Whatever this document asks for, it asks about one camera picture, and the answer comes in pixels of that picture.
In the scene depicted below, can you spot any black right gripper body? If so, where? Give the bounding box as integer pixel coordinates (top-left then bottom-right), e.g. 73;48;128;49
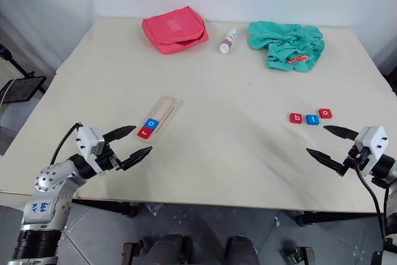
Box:
342;140;370;176

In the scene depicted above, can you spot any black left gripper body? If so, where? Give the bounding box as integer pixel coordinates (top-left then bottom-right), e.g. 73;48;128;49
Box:
94;131;124;173

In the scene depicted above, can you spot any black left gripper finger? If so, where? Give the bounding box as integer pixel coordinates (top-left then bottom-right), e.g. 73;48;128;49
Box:
108;125;138;142
117;146;154;173

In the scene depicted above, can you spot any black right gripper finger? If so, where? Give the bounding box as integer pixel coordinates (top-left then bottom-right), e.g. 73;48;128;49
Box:
306;148;347;177
323;125;360;142

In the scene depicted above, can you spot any red letter tile b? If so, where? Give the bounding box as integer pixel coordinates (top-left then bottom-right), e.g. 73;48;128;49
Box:
289;112;306;125

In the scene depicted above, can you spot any wooden letter tray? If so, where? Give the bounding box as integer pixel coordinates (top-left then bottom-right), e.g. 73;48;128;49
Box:
136;96;184;146

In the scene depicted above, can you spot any dark rounded shape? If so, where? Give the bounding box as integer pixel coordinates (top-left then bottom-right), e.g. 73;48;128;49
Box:
148;233;195;265
225;235;260;265

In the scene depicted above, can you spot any black flat stand plate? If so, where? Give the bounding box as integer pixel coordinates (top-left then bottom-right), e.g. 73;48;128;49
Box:
0;74;48;105

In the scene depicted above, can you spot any pink fabric pouch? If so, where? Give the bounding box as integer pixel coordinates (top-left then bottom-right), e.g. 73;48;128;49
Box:
141;6;209;55

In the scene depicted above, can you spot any green crumpled cloth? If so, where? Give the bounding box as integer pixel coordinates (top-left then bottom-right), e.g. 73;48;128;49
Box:
247;20;326;73

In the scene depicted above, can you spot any black tripod pole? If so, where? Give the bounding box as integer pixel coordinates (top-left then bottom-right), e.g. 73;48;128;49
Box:
0;43;35;79

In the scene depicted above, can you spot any white bottle with red label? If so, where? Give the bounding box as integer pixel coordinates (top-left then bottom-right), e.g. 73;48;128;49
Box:
219;27;238;55

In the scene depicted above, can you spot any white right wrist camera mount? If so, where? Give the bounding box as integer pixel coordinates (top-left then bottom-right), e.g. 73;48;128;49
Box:
354;125;390;175

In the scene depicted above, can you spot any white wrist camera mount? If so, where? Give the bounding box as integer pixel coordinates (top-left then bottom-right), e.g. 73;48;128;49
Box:
76;125;109;176
354;125;390;175

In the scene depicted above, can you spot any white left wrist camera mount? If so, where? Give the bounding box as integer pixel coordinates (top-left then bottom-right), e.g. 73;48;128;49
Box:
76;125;109;176

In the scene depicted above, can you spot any black table frame bar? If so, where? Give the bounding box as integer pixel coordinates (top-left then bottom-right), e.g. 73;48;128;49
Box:
296;210;385;227
73;199;138;218

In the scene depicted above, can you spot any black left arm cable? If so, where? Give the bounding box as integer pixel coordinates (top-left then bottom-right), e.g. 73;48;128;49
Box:
49;123;83;166

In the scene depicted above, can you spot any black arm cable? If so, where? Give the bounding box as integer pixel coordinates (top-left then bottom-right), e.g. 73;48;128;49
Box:
49;123;83;166
354;153;388;241

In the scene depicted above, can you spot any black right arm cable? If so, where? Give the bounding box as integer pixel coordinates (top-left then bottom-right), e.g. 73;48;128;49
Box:
354;153;388;241

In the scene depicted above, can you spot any orange cord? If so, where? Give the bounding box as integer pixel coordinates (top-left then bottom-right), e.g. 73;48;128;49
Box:
287;55;309;65

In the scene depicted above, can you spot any brown metal bracket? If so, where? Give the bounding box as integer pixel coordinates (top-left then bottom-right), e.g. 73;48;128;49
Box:
122;241;141;265
280;245;316;265

